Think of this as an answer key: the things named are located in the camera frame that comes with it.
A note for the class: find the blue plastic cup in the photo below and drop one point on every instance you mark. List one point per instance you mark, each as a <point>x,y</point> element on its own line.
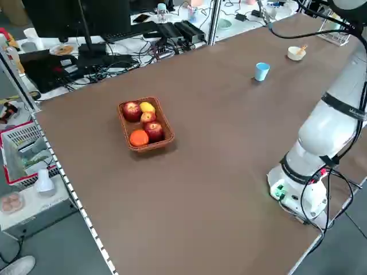
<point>262,73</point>

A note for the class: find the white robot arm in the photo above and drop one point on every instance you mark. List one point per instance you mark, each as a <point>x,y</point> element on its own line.
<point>329,129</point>

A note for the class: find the plate of cookies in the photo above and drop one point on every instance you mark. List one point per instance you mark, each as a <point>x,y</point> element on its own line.
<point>61,49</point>

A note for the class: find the white paper cup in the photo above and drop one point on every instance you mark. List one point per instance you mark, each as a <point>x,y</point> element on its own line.
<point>31,35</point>

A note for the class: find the green plastic cup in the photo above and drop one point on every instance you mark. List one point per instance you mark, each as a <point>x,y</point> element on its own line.
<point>334,26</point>

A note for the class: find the brown wicker fruit basket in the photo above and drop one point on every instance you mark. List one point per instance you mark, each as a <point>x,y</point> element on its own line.
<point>149,149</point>

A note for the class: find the small red yellow apple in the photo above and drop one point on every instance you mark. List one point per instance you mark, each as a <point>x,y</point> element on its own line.
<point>148,117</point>

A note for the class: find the orange fruit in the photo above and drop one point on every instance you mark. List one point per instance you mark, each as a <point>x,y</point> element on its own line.
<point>138,138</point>

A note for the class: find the yellow lemon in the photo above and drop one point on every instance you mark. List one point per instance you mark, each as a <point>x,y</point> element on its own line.
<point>146,107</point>

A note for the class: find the black power supply box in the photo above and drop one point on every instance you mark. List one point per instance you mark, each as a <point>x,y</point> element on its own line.
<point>169,31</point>
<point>189,30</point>

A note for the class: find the black keyboard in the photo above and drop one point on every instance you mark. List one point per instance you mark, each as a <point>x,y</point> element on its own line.
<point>129,33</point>

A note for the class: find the black phone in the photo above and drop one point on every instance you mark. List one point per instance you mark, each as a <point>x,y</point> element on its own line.
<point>142,18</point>

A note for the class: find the clear bottle green cap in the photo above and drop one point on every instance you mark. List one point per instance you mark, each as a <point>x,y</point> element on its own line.
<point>162,13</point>

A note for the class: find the black power adapter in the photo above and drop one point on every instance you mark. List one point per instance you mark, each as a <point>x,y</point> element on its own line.
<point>241,16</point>
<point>257,13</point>

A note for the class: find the cream round bowl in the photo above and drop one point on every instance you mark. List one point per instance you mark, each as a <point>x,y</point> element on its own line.
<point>294,56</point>

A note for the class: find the black equipment box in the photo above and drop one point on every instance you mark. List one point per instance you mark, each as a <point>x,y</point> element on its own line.
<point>43,68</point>

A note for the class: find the grey metal cabinet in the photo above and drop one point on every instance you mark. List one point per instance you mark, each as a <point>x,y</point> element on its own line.
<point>43,212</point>

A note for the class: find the red and white plastic basket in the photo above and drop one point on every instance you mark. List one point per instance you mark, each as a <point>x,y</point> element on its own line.
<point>23,132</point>

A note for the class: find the black monitor with stand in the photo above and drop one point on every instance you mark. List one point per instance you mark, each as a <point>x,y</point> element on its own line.
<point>71,17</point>

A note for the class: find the orange and black tool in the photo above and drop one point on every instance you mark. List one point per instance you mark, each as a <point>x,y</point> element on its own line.
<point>8,111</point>

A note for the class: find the tray of pink cakes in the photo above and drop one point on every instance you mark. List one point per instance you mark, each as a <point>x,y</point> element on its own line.
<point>11,202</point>

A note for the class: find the plastic drink bottle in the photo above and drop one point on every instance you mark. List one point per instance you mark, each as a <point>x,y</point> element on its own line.
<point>13,57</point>

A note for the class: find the person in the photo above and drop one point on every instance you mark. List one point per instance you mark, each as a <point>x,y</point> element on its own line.
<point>17,265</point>

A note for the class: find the aluminium frame post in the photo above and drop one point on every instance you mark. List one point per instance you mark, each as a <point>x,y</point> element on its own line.
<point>20,83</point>
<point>213,23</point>

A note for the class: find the aluminium table edge rail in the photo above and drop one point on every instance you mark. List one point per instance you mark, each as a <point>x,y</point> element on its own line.
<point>73,197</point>

